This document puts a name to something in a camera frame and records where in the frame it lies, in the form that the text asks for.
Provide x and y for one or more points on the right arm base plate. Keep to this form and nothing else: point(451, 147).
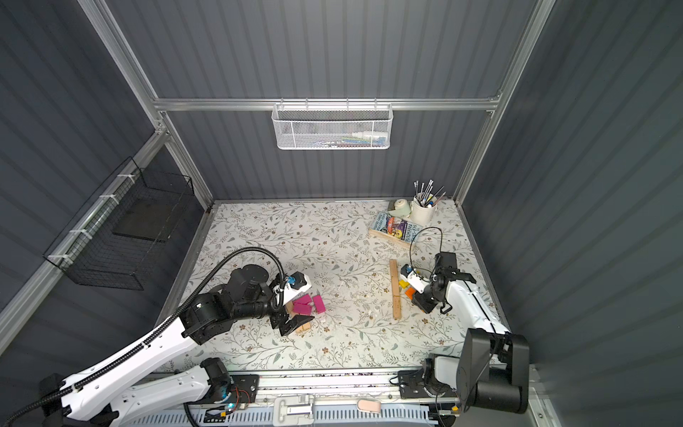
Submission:
point(414, 384)

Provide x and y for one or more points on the natural wood block pair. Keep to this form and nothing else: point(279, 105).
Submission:
point(303, 328)

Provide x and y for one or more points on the white pen cup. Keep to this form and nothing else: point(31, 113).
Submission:
point(421, 215)

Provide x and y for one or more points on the magenta block upper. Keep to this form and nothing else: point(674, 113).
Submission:
point(303, 300)

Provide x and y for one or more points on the magenta block right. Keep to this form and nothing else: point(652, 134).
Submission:
point(319, 304)

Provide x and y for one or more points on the black wire side basket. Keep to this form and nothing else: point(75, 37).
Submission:
point(117, 241)

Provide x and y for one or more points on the white wire wall basket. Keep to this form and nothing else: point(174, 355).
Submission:
point(332, 130)

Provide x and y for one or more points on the white tape roll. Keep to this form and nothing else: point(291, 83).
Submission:
point(399, 208)

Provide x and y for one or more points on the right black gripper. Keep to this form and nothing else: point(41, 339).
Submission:
point(435, 291)

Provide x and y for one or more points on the pink eraser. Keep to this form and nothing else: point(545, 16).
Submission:
point(369, 406)

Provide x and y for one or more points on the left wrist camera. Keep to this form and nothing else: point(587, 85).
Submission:
point(294, 287)

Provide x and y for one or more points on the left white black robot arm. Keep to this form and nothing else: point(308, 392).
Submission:
point(250, 282)

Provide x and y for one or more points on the magenta block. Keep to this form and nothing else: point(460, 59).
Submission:
point(303, 300)
point(319, 304)
point(302, 309)

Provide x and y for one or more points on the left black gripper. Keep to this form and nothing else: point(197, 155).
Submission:
point(285, 313)

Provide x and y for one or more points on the magenta block lower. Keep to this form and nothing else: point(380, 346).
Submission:
point(302, 309)

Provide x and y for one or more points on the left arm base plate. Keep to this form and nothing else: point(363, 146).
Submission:
point(239, 389)

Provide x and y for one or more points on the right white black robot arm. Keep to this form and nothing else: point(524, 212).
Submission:
point(492, 370)

